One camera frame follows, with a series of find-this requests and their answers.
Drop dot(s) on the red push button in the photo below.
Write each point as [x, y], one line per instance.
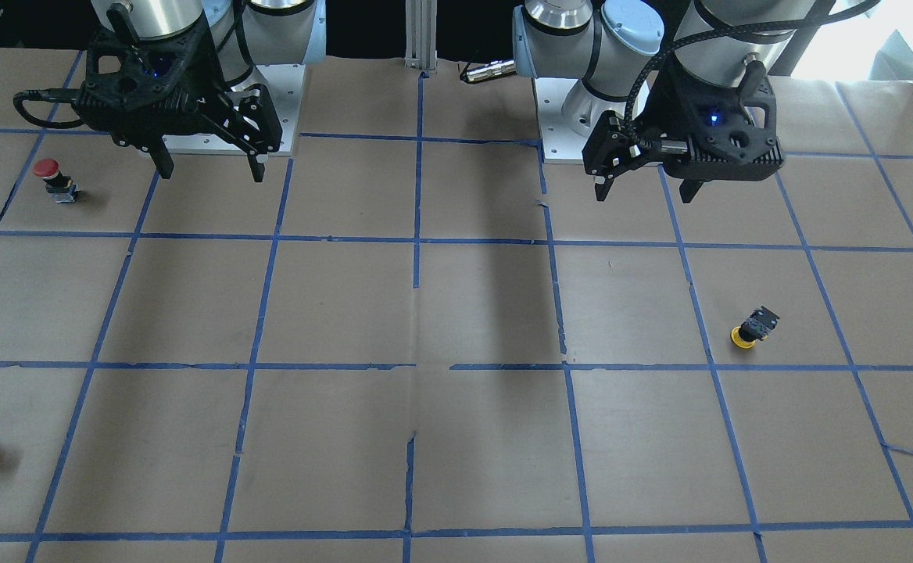
[59, 186]

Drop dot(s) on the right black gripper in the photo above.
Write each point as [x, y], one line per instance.
[205, 72]

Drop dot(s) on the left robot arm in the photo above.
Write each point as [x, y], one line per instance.
[617, 48]

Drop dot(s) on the aluminium frame post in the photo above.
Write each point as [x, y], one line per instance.
[420, 19]

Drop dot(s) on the yellow push button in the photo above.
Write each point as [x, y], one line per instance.
[755, 328]

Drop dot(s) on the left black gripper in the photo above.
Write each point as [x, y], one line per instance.
[666, 100]

